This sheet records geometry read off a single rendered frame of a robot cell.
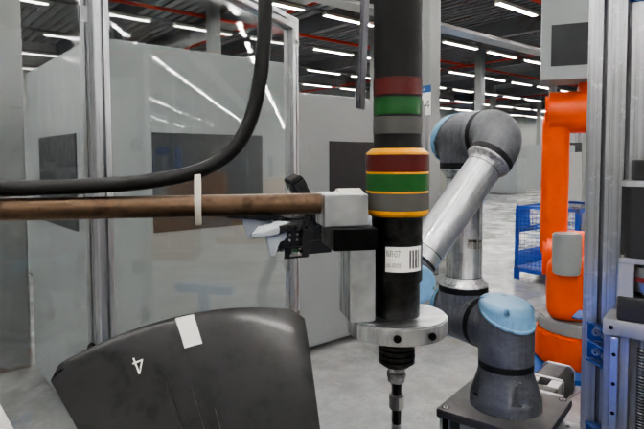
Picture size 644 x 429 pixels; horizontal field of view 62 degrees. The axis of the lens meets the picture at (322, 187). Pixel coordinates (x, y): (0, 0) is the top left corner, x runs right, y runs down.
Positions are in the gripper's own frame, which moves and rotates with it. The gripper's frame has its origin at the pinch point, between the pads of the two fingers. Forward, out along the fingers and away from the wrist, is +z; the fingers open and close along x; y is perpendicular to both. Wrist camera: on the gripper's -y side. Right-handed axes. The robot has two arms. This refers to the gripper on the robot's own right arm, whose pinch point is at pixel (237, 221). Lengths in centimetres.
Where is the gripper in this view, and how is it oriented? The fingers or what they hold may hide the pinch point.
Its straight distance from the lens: 103.7
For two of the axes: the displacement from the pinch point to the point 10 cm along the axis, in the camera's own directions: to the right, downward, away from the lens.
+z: -9.0, 0.3, -4.4
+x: -4.4, -1.8, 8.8
